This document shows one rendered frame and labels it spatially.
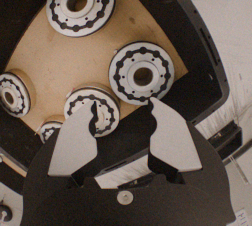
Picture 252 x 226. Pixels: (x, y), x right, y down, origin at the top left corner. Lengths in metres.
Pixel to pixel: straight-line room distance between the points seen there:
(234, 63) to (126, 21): 0.41
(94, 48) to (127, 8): 0.08
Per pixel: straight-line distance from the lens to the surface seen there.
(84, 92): 0.21
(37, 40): 0.26
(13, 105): 0.30
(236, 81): 0.57
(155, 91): 0.21
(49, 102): 0.29
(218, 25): 0.46
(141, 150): 0.19
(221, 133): 1.07
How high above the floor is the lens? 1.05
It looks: 61 degrees down
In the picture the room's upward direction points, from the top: 177 degrees clockwise
